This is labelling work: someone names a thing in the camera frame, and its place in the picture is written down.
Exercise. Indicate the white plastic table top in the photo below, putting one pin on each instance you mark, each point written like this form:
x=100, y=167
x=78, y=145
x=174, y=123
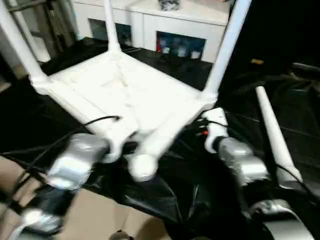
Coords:
x=125, y=95

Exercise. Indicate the white plastic table leg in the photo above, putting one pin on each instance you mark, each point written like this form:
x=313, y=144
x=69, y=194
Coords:
x=111, y=25
x=20, y=45
x=270, y=120
x=225, y=50

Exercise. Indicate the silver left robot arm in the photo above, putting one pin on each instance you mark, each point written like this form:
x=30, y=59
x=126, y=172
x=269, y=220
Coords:
x=75, y=155

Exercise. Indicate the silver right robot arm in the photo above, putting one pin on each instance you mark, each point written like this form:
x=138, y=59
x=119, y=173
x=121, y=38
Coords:
x=240, y=155

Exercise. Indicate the small white cup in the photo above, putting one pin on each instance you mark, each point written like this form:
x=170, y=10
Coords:
x=166, y=51
x=182, y=52
x=195, y=54

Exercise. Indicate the small tan block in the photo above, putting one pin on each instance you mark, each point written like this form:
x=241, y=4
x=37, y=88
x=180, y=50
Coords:
x=257, y=61

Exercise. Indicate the black mat cover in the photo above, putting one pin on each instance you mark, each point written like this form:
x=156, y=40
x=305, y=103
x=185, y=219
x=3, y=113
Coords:
x=287, y=112

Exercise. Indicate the red item in cabinet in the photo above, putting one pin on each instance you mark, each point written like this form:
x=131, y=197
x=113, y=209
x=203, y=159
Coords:
x=158, y=46

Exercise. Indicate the white cabinet with glass doors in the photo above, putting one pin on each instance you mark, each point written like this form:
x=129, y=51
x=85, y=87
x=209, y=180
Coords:
x=175, y=25

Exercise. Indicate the long black pole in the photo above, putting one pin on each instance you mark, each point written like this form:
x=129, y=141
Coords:
x=305, y=67

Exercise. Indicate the grey item on cabinet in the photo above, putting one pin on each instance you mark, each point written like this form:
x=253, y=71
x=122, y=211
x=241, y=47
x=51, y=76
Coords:
x=168, y=4

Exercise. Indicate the grey metal rack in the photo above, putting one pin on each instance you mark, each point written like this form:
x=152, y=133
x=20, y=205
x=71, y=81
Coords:
x=57, y=30

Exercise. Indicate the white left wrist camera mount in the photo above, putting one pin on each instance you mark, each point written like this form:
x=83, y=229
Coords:
x=115, y=147

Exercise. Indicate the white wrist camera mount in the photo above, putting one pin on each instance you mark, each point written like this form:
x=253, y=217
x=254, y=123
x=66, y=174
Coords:
x=217, y=125
x=115, y=147

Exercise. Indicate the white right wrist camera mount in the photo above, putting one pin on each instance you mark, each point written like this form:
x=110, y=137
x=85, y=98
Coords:
x=217, y=125

